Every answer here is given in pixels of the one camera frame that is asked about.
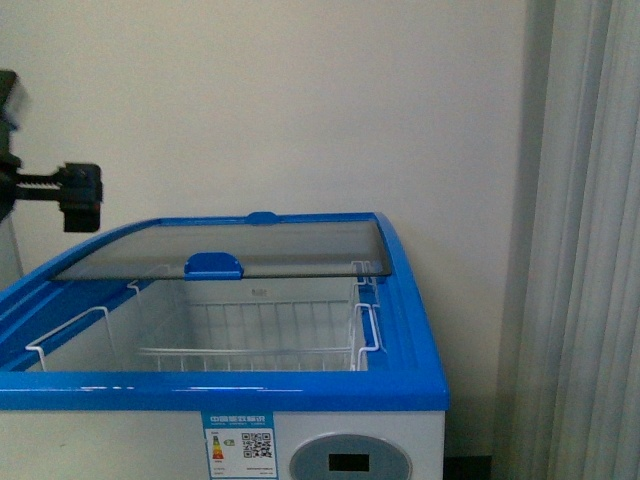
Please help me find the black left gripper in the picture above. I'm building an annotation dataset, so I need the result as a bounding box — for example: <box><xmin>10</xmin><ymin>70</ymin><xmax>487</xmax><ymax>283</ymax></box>
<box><xmin>1</xmin><ymin>69</ymin><xmax>103</xmax><ymax>233</ymax></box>

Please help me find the front sliding glass lid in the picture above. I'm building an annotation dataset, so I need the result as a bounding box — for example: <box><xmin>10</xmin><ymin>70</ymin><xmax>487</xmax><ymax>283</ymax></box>
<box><xmin>57</xmin><ymin>221</ymin><xmax>391</xmax><ymax>281</ymax></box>

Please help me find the white blue chest freezer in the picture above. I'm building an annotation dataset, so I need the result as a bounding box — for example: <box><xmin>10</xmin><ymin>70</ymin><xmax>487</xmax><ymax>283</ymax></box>
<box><xmin>1</xmin><ymin>212</ymin><xmax>450</xmax><ymax>479</ymax></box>

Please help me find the blue energy efficiency label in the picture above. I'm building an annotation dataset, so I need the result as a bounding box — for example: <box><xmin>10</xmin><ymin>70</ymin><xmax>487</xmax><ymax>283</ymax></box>
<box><xmin>201</xmin><ymin>412</ymin><xmax>279</xmax><ymax>479</ymax></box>

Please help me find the oval grey control panel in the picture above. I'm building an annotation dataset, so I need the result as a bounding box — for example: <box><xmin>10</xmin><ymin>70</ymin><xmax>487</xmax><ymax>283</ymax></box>
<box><xmin>289</xmin><ymin>434</ymin><xmax>412</xmax><ymax>479</ymax></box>

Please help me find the white pleated curtain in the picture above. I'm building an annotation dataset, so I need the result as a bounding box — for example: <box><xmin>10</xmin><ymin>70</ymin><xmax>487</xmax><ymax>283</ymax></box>
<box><xmin>492</xmin><ymin>1</ymin><xmax>639</xmax><ymax>479</ymax></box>

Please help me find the white wire freezer basket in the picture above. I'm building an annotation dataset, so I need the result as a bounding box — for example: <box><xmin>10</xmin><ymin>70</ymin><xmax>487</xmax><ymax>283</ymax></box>
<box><xmin>24</xmin><ymin>262</ymin><xmax>381</xmax><ymax>372</ymax></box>

